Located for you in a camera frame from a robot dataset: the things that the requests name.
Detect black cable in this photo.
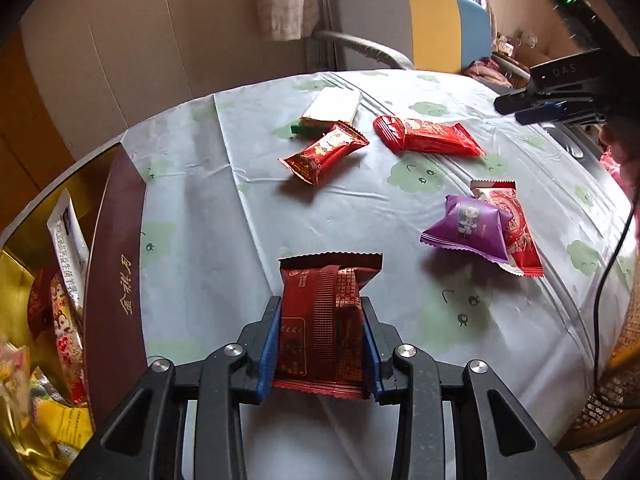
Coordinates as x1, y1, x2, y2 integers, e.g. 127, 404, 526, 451
591, 204, 637, 386

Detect large red cake packet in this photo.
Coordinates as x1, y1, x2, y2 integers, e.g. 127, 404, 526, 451
373, 115, 486, 157

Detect pink checked curtain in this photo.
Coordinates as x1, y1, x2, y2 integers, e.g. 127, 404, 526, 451
256, 0, 319, 41

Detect yellow green snack packet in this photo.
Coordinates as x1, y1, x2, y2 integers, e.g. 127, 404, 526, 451
29, 366, 93, 465

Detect light blue cloud-print tablecloth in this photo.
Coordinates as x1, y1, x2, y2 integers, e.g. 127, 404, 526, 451
119, 69, 639, 480

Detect pink cloth on sofa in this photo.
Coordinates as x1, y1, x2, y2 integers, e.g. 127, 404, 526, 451
462, 58, 513, 89

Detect dark red gold candy packet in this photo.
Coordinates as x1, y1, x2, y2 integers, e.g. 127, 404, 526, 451
279, 122, 369, 186

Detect dark red wrapper packet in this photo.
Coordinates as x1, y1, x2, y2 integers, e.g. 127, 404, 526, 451
273, 252, 383, 400

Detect wicker chair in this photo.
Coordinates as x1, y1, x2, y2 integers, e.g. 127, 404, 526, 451
554, 278, 640, 453

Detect purple snack packet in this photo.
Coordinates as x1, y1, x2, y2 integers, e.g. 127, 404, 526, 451
420, 195, 513, 263

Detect red patterned white-edge packet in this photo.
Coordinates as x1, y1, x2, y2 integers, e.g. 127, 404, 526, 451
470, 180, 544, 278

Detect person's right hand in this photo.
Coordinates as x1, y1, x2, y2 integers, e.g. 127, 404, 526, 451
599, 116, 639, 202

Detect wooden wardrobe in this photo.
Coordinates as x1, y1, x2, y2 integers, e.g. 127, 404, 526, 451
0, 28, 74, 228

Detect sesame stick squirrel packet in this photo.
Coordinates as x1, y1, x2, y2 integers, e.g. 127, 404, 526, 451
50, 272, 88, 405

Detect grey yellow blue sofa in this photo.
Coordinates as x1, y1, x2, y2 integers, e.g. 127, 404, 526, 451
312, 0, 529, 80

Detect maroon gold gift box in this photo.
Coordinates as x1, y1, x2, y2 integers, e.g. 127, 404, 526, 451
1, 143, 146, 479

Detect orange clear snack packet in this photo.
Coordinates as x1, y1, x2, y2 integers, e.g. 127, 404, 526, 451
1, 334, 32, 434

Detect white long sachet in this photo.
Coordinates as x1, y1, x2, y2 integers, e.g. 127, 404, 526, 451
47, 188, 90, 321

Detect cracker packet green yellow label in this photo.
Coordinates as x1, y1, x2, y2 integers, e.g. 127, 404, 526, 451
291, 88, 361, 138

